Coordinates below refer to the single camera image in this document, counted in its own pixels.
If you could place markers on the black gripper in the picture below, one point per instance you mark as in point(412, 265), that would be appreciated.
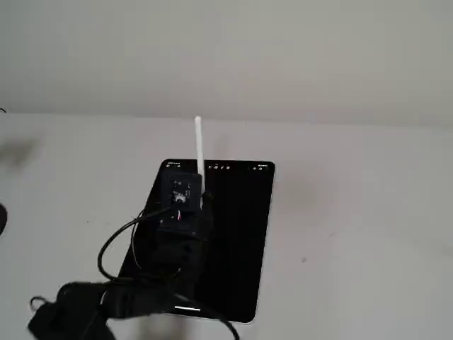
point(206, 205)

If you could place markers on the white stylus pencil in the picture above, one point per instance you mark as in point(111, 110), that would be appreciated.
point(199, 148)

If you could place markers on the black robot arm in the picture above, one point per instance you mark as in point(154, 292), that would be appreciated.
point(70, 304)

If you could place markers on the black screen silver tablet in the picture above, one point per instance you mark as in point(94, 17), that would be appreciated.
point(237, 230)

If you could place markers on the black round object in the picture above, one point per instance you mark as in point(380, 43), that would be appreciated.
point(2, 219)

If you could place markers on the black gripper camera module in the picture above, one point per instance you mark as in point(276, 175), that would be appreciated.
point(180, 198)

